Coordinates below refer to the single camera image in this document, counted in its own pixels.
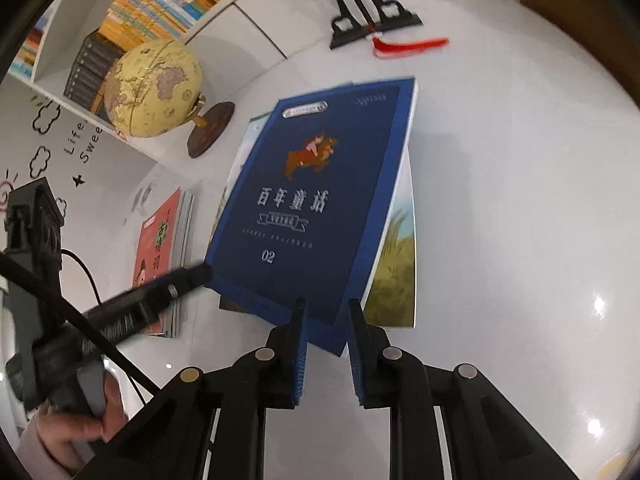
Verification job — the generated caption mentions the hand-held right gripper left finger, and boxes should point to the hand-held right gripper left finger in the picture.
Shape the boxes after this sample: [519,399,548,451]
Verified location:
[75,297,307,480]

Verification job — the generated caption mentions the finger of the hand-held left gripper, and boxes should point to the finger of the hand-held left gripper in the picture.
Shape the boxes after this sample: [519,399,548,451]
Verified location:
[132,262,215,334]

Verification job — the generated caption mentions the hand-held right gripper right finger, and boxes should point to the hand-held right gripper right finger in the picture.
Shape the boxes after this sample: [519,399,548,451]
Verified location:
[347,299,581,480]

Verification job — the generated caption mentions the pile of mixed children's books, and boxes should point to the pile of mixed children's books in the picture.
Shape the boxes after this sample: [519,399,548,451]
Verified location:
[212,112,419,332]

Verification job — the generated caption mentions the dark blue horse cover book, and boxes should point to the dark blue horse cover book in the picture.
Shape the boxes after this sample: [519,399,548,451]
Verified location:
[204,76,419,359]

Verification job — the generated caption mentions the stack of thin sorted books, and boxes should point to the stack of thin sorted books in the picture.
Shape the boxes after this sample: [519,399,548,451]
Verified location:
[132,187,195,339]

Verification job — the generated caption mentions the row of dark grey books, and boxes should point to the row of dark grey books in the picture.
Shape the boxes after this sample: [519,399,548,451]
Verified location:
[63,29,126,111]

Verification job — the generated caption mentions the row of pastel shelf books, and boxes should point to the row of pastel shelf books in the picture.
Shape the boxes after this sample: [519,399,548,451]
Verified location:
[9,9,54,81]

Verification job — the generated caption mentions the row of orange books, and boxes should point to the row of orange books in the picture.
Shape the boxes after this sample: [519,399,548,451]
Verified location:
[97,0,201,54]

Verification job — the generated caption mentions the person's left hand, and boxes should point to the person's left hand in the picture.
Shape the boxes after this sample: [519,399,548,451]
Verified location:
[38,374,131,467]

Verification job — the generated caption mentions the red orange poetry book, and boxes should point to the red orange poetry book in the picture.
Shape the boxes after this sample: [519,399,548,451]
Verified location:
[132,187,182,337]

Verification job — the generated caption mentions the yellow globe on wooden base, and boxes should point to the yellow globe on wooden base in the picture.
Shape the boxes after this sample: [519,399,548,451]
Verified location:
[102,38,236,160]

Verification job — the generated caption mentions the white bookshelf cabinet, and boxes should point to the white bookshelf cabinet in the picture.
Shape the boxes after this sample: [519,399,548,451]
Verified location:
[7,0,519,164]

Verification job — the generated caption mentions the red tassel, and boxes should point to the red tassel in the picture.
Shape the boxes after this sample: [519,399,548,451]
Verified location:
[371,34,450,60]

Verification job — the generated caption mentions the black ornate fan stand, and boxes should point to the black ornate fan stand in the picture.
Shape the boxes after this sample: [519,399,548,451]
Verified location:
[289,0,424,52]

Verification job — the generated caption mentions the brown wooden panel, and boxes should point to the brown wooden panel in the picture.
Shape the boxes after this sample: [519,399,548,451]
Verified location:
[514,0,640,99]

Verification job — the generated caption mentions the thin black cable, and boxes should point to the thin black cable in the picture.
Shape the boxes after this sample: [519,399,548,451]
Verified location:
[60,250,99,308]

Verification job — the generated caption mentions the thick black cable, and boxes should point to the thick black cable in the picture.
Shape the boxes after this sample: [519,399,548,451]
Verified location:
[0,249,162,393]

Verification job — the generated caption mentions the black lettering wall decal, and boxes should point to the black lettering wall decal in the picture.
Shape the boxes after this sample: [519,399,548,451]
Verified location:
[64,123,105,165]

